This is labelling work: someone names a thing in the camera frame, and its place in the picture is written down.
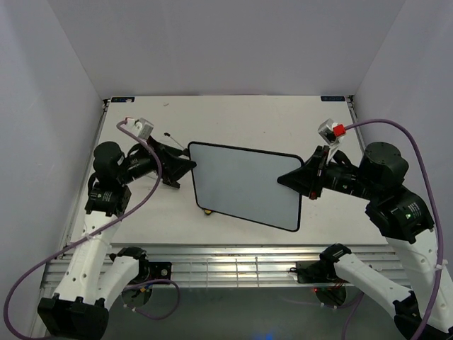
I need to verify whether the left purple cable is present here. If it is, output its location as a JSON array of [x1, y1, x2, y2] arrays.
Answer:
[[2, 120, 164, 340]]

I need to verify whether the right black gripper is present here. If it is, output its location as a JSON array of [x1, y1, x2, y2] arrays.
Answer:
[[276, 144, 379, 200]]

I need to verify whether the small whiteboard black frame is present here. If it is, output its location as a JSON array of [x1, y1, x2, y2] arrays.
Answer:
[[188, 141, 304, 232]]

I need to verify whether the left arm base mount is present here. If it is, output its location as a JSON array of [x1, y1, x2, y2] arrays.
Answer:
[[133, 261, 173, 283]]

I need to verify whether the left blue corner label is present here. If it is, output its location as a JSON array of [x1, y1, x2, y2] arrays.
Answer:
[[110, 97, 135, 103]]

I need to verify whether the blue corner label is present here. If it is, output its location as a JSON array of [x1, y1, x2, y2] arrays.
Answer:
[[110, 97, 135, 103], [320, 96, 345, 102]]

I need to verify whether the aluminium frame rail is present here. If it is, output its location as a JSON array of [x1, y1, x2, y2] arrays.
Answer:
[[40, 244, 424, 290]]

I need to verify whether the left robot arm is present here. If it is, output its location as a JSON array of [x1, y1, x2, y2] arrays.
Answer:
[[38, 137, 196, 339]]

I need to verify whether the purple cable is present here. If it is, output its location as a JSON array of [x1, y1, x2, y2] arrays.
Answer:
[[341, 118, 445, 340], [2, 120, 164, 340]]

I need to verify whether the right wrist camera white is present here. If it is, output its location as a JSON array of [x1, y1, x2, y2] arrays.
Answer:
[[318, 119, 346, 161]]

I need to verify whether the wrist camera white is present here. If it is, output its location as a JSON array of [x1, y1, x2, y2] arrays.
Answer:
[[125, 118, 154, 140], [318, 119, 346, 161]]

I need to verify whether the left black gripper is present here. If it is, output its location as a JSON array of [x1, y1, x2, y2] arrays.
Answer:
[[118, 135, 196, 185]]

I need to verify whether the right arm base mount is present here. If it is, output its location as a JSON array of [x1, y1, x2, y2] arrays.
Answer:
[[289, 260, 338, 283]]

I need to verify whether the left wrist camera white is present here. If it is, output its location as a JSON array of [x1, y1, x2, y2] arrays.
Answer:
[[125, 118, 154, 140]]

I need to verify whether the right blue corner label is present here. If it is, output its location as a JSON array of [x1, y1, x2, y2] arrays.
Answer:
[[320, 96, 345, 102]]

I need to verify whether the wire whiteboard stand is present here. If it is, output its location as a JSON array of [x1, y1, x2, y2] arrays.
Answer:
[[164, 132, 190, 157]]

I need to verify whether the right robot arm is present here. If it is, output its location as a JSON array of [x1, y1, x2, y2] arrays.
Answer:
[[277, 142, 452, 339]]

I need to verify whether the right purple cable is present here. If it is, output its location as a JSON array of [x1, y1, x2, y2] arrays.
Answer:
[[341, 118, 445, 340]]

